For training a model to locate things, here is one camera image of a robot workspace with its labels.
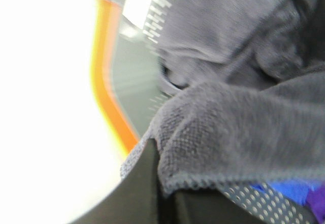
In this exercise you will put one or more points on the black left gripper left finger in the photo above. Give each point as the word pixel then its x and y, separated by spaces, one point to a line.
pixel 135 199

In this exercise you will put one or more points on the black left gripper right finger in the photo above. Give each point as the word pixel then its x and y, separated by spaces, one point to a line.
pixel 208 206

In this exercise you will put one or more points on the dark grey towel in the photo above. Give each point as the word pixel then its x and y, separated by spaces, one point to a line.
pixel 250 100

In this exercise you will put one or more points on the orange plastic basket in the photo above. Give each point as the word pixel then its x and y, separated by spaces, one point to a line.
pixel 108 13

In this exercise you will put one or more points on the blue cloth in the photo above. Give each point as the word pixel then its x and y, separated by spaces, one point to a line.
pixel 296 190

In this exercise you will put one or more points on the purple cloth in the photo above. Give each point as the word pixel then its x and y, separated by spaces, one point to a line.
pixel 315 201

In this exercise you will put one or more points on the grey perforated plastic basket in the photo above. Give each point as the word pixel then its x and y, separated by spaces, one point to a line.
pixel 141 87

